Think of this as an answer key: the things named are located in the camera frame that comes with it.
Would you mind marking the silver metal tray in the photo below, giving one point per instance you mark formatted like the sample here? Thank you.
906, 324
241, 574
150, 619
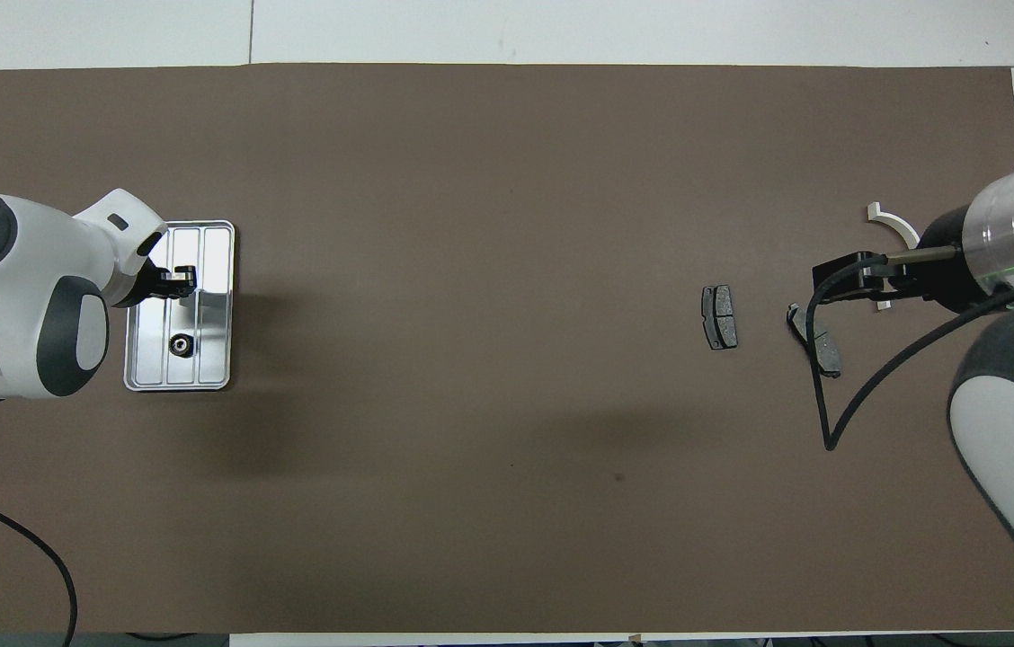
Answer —
215, 314

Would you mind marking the rectangular dark brake pad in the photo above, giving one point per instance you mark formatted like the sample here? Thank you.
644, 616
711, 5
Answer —
721, 316

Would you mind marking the curved dark brake pad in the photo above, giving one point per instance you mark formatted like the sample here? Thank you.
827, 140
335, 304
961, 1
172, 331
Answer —
829, 355

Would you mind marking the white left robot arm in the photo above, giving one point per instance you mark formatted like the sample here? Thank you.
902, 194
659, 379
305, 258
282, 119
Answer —
22, 270

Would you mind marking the brown table mat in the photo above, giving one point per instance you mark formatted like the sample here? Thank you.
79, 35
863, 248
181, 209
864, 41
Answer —
507, 270

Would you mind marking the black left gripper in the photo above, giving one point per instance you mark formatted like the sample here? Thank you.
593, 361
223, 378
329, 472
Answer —
155, 283

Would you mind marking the large black bearing gear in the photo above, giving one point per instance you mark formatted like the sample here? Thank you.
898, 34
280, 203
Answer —
181, 344

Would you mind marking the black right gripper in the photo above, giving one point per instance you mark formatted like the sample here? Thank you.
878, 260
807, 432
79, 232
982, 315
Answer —
947, 270

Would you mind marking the white semicircular bracket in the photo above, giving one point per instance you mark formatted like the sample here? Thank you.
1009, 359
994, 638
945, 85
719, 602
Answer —
898, 223

